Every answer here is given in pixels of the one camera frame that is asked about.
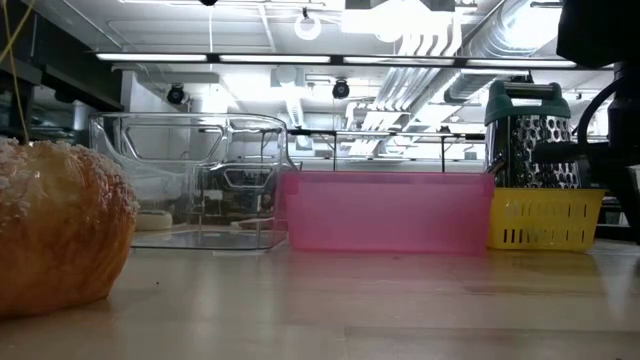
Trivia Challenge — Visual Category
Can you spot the silver ventilation duct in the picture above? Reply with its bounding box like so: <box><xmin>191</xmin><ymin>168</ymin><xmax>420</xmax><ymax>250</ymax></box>
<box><xmin>444</xmin><ymin>0</ymin><xmax>566</xmax><ymax>104</ymax></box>

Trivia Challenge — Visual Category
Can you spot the black overhead light bar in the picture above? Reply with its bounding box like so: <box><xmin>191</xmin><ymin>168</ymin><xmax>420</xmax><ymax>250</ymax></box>
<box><xmin>93</xmin><ymin>51</ymin><xmax>617</xmax><ymax>70</ymax></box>

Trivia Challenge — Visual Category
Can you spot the pink plastic bin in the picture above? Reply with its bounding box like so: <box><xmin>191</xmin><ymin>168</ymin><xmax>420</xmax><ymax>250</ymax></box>
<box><xmin>278</xmin><ymin>170</ymin><xmax>497</xmax><ymax>257</ymax></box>

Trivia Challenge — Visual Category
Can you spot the clear plastic bin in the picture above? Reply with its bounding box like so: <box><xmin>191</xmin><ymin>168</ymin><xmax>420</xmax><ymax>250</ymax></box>
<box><xmin>88</xmin><ymin>111</ymin><xmax>297</xmax><ymax>251</ymax></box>

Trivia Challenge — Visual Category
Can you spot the sugar-coated bread loaf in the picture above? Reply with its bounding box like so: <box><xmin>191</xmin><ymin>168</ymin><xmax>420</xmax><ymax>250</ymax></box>
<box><xmin>0</xmin><ymin>136</ymin><xmax>140</xmax><ymax>320</ymax></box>

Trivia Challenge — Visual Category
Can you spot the white ring lamp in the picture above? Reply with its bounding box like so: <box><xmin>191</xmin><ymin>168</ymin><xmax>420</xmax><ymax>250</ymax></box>
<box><xmin>293</xmin><ymin>13</ymin><xmax>323</xmax><ymax>43</ymax></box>

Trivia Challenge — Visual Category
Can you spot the yellow plastic basket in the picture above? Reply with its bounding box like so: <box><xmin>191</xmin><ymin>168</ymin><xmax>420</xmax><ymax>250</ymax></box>
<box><xmin>487</xmin><ymin>187</ymin><xmax>607</xmax><ymax>253</ymax></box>

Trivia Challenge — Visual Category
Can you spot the black storage rack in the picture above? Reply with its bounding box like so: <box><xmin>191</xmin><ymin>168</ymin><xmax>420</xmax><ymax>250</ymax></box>
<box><xmin>0</xmin><ymin>0</ymin><xmax>125</xmax><ymax>144</ymax></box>

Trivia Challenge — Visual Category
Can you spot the black background table frame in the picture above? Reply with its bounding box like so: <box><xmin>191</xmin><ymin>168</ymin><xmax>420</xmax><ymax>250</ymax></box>
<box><xmin>287</xmin><ymin>128</ymin><xmax>487</xmax><ymax>174</ymax></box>

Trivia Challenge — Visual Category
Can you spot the metal box grater teal handle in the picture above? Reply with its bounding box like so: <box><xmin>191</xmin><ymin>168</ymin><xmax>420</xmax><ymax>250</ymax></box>
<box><xmin>483</xmin><ymin>79</ymin><xmax>584</xmax><ymax>190</ymax></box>

